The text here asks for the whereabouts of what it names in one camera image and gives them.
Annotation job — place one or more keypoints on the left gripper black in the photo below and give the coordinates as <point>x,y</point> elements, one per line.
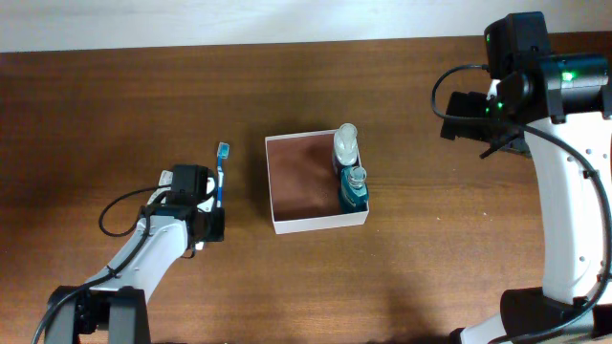
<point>217,230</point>

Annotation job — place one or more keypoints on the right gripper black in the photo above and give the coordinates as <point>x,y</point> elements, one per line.
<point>472,132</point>

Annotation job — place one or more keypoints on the dark purple pump bottle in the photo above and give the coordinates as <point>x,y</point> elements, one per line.
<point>345,147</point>

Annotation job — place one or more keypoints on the blue Listerine mouthwash bottle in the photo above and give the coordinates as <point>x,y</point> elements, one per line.
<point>353,192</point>

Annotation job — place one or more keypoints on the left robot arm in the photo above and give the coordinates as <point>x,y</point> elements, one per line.
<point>115,299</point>

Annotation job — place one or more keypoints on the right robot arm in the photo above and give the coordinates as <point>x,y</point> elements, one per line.
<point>556,110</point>

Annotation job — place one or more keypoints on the green white soap packet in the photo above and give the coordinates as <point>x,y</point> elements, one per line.
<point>165,178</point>

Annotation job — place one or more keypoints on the blue white toothbrush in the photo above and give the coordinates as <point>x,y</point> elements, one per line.
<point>223,152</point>

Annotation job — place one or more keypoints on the white square cardboard box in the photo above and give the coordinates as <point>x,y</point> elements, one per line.
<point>303,187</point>

